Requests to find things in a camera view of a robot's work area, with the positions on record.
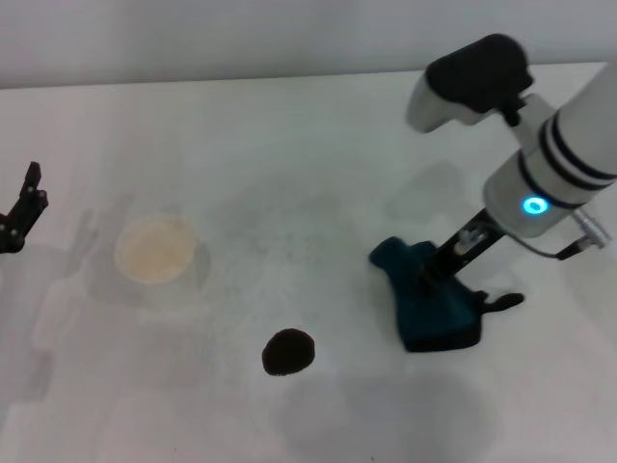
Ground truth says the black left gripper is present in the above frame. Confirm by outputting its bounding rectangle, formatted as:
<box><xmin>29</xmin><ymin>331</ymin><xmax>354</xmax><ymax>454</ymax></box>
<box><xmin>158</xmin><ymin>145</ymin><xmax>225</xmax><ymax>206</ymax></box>
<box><xmin>0</xmin><ymin>161</ymin><xmax>50</xmax><ymax>257</ymax></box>

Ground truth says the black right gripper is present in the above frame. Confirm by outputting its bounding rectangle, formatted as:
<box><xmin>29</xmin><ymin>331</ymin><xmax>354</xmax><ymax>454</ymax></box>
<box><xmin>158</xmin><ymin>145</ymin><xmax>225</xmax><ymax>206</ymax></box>
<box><xmin>418</xmin><ymin>207</ymin><xmax>505</xmax><ymax>290</ymax></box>

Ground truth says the teal zippered pouch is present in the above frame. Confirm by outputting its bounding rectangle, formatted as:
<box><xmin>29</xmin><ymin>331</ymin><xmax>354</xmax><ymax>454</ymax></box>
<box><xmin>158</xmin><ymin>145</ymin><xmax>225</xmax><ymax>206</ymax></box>
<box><xmin>369</xmin><ymin>235</ymin><xmax>525</xmax><ymax>354</ymax></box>

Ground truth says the white paper cup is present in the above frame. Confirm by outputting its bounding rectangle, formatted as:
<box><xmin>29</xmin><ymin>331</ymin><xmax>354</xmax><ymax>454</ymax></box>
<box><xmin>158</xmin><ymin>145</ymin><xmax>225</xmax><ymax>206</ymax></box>
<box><xmin>114</xmin><ymin>214</ymin><xmax>198</xmax><ymax>310</ymax></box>

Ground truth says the dark brown round object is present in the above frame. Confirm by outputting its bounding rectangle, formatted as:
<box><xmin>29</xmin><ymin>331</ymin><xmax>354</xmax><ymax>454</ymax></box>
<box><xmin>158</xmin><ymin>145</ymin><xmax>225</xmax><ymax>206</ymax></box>
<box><xmin>261</xmin><ymin>328</ymin><xmax>317</xmax><ymax>377</ymax></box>

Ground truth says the grey cable with black plug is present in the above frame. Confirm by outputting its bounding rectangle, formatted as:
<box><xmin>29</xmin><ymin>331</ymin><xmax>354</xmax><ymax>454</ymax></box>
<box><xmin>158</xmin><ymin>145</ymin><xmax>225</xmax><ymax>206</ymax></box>
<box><xmin>516</xmin><ymin>234</ymin><xmax>588</xmax><ymax>260</ymax></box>

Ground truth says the silver cable connector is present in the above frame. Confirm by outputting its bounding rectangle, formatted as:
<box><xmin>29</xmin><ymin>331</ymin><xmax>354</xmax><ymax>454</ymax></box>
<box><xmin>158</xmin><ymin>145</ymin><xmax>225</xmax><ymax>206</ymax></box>
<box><xmin>572</xmin><ymin>208</ymin><xmax>609</xmax><ymax>250</ymax></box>

